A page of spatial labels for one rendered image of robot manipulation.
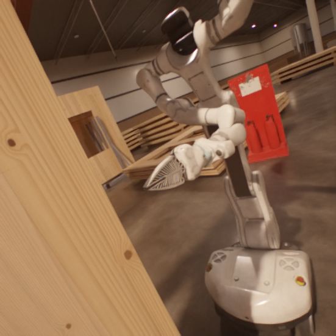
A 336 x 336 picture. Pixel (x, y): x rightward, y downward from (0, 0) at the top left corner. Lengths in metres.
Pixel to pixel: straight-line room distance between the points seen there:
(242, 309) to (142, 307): 0.78
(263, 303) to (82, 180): 1.03
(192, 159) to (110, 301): 0.38
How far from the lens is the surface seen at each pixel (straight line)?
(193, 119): 0.80
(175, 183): 0.51
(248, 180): 1.25
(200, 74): 1.03
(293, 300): 1.20
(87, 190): 0.37
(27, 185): 0.36
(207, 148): 0.56
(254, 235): 1.47
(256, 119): 3.70
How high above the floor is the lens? 1.32
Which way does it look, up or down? 16 degrees down
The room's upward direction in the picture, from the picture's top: 25 degrees counter-clockwise
